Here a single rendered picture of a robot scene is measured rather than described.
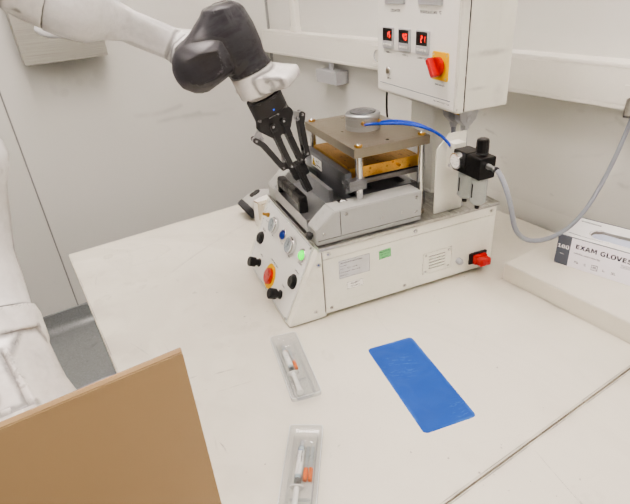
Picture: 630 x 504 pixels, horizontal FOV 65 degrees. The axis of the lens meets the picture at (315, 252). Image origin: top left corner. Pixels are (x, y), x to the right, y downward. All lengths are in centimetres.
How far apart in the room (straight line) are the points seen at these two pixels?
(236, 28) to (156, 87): 149
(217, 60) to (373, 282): 56
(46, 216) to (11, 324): 179
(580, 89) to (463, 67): 38
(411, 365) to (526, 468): 27
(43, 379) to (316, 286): 57
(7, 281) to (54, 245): 180
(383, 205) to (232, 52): 42
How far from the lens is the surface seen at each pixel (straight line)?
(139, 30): 111
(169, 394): 59
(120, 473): 64
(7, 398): 70
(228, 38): 100
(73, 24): 101
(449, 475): 84
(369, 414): 91
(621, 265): 124
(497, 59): 113
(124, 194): 252
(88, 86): 240
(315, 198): 115
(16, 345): 72
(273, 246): 122
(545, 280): 121
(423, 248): 116
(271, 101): 103
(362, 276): 110
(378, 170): 110
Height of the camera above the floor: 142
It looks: 29 degrees down
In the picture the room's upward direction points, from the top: 5 degrees counter-clockwise
